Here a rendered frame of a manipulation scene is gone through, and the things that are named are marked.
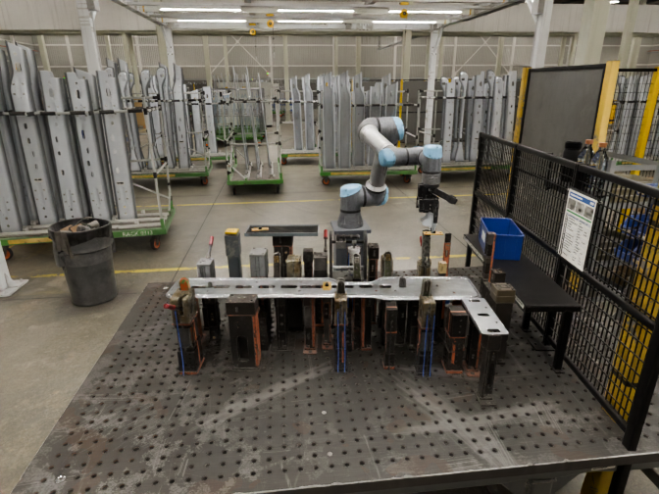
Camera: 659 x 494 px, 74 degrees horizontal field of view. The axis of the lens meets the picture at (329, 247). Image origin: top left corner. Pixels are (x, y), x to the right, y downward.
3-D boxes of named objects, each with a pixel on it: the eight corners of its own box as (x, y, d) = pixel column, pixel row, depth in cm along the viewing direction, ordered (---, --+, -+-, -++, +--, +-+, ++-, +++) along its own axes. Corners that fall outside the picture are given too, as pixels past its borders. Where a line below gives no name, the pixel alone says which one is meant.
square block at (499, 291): (486, 365, 193) (497, 290, 180) (481, 354, 200) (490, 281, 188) (505, 365, 193) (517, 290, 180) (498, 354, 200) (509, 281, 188)
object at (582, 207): (582, 274, 173) (598, 198, 162) (555, 254, 194) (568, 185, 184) (587, 274, 173) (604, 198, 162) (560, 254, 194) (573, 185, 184)
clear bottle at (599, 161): (589, 193, 180) (599, 143, 173) (581, 189, 186) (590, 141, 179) (605, 193, 180) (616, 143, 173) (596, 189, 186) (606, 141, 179)
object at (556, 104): (580, 318, 370) (635, 59, 301) (564, 319, 369) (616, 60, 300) (503, 259, 495) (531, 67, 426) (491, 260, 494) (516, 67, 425)
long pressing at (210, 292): (161, 301, 189) (160, 298, 189) (177, 279, 210) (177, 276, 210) (483, 300, 188) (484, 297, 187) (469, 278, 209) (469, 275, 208)
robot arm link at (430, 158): (436, 143, 182) (446, 145, 174) (434, 170, 186) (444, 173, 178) (419, 144, 180) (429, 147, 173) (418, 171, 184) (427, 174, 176)
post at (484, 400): (480, 406, 168) (489, 340, 158) (472, 387, 178) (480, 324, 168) (497, 406, 168) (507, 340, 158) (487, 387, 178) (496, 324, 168)
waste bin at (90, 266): (53, 313, 385) (33, 234, 360) (78, 286, 435) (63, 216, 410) (113, 310, 390) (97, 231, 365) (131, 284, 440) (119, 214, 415)
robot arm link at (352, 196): (336, 206, 253) (336, 182, 248) (359, 204, 256) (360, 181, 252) (343, 212, 242) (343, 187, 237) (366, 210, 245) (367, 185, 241)
